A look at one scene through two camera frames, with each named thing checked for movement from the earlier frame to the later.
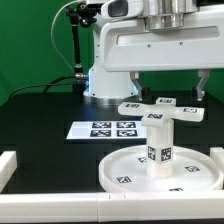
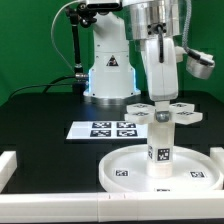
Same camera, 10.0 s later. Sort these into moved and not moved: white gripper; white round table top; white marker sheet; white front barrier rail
Moved: white gripper
Not moved: white marker sheet; white front barrier rail; white round table top
